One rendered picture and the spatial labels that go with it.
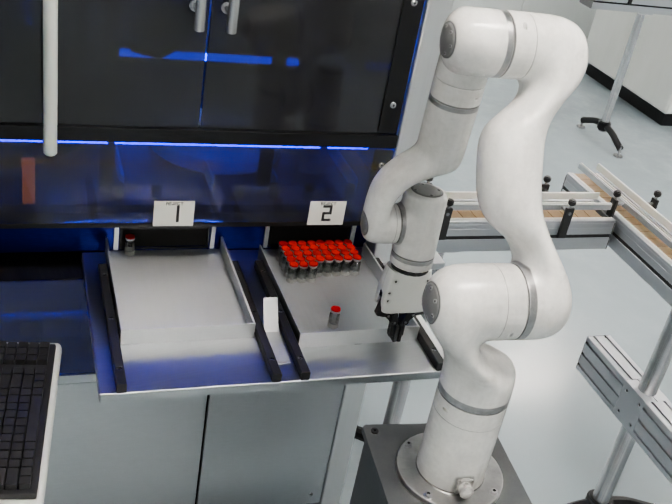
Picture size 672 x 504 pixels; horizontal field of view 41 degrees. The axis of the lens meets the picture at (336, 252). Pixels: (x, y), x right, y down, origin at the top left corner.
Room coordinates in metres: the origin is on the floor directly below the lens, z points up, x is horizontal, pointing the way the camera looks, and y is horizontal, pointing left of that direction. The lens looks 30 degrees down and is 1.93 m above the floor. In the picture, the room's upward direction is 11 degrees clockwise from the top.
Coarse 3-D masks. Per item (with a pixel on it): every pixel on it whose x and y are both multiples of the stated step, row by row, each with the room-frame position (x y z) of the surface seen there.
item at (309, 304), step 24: (264, 264) 1.69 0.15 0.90; (288, 288) 1.64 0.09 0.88; (312, 288) 1.66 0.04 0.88; (336, 288) 1.68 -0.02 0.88; (360, 288) 1.69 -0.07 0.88; (288, 312) 1.51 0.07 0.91; (312, 312) 1.56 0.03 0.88; (360, 312) 1.60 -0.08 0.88; (312, 336) 1.44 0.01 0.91; (336, 336) 1.47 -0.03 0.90; (360, 336) 1.49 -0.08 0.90; (384, 336) 1.51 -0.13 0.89; (408, 336) 1.53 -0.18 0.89
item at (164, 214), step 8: (160, 208) 1.62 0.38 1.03; (168, 208) 1.62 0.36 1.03; (176, 208) 1.63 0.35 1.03; (184, 208) 1.64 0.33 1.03; (192, 208) 1.64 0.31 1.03; (160, 216) 1.62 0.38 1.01; (168, 216) 1.62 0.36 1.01; (184, 216) 1.64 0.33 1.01; (192, 216) 1.64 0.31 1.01; (160, 224) 1.62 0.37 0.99; (168, 224) 1.62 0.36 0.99; (176, 224) 1.63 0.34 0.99; (184, 224) 1.64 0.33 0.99; (192, 224) 1.64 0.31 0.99
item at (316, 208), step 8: (312, 208) 1.74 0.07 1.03; (320, 208) 1.75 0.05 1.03; (328, 208) 1.76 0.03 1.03; (336, 208) 1.77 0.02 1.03; (344, 208) 1.77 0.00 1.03; (312, 216) 1.75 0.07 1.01; (320, 216) 1.75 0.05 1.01; (328, 216) 1.76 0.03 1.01; (336, 216) 1.77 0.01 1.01; (312, 224) 1.75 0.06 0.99; (320, 224) 1.75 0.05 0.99; (328, 224) 1.76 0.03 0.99; (336, 224) 1.77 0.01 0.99
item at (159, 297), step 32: (128, 256) 1.65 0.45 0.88; (160, 256) 1.67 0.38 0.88; (192, 256) 1.70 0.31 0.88; (224, 256) 1.70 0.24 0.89; (128, 288) 1.53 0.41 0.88; (160, 288) 1.55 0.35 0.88; (192, 288) 1.57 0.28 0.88; (224, 288) 1.59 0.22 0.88; (128, 320) 1.42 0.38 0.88; (160, 320) 1.44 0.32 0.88; (192, 320) 1.46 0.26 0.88; (224, 320) 1.48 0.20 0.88
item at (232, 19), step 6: (234, 0) 1.60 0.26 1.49; (222, 6) 1.66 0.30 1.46; (228, 6) 1.61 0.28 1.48; (234, 6) 1.60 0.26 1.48; (228, 12) 1.60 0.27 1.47; (234, 12) 1.60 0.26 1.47; (228, 18) 1.60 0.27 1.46; (234, 18) 1.60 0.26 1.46; (228, 24) 1.60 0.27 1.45; (234, 24) 1.60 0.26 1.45; (228, 30) 1.60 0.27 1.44; (234, 30) 1.60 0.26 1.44
